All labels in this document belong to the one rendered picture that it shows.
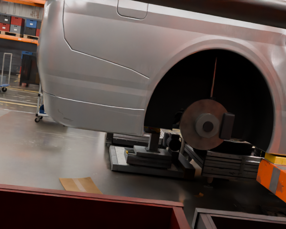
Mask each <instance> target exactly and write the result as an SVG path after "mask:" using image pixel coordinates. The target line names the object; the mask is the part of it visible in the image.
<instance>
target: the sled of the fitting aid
mask: <svg viewBox="0 0 286 229"><path fill-rule="evenodd" d="M124 157H125V160H126V163H128V164H138V165H146V166H154V167H162V168H171V165H172V161H171V160H169V159H158V158H151V157H143V156H136V154H135V152H134V150H133V149H126V148H125V150H124Z"/></svg>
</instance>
